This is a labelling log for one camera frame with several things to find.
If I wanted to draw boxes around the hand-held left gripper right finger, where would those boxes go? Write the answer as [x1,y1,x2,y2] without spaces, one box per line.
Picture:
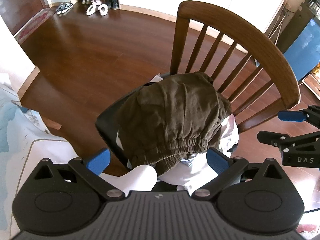
[191,147,285,202]

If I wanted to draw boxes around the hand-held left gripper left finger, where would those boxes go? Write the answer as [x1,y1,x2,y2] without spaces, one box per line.
[32,147,126,202]

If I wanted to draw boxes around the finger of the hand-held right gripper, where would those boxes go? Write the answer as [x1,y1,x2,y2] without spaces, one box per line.
[277,104,320,128]
[257,129,320,149]

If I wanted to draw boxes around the olive brown pants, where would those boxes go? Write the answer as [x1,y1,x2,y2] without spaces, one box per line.
[117,72,232,179]

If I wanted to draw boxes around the pale lavender garment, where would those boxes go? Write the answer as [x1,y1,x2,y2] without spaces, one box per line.
[180,113,240,175]

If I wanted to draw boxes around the cardboard tray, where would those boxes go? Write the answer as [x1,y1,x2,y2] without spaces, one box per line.
[301,74,320,98]

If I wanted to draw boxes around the white garment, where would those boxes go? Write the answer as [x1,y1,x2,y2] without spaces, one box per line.
[100,137,208,197]

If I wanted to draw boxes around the blue board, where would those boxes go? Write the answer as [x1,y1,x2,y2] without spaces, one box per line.
[283,17,320,82]

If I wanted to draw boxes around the light printed tablecloth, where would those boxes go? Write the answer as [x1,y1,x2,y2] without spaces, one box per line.
[0,72,78,240]

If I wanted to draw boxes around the dark shelf unit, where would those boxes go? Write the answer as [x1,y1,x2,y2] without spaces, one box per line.
[297,0,320,20]

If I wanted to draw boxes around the wooden slat-back chair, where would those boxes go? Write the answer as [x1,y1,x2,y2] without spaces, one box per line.
[169,0,301,133]

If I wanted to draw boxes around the red patterned doormat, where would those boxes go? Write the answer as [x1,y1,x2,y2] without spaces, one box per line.
[14,8,55,42]

